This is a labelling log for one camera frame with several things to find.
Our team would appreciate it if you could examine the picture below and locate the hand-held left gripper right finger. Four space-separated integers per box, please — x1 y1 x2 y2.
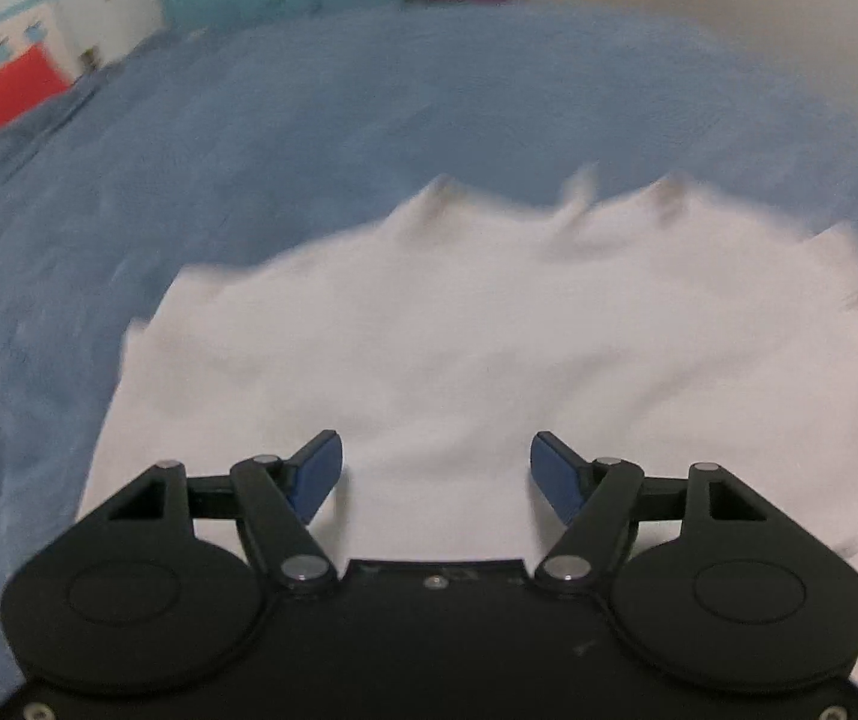
531 431 771 595

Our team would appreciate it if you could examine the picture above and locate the white printed sweatshirt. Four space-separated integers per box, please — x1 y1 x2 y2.
80 172 858 713

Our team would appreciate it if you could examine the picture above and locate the blue fleece blanket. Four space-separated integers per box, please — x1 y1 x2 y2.
0 0 858 720

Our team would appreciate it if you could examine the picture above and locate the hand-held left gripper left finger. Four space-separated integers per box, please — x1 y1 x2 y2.
99 431 344 595

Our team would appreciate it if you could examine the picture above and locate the red pillow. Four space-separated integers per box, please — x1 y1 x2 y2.
0 43 74 155

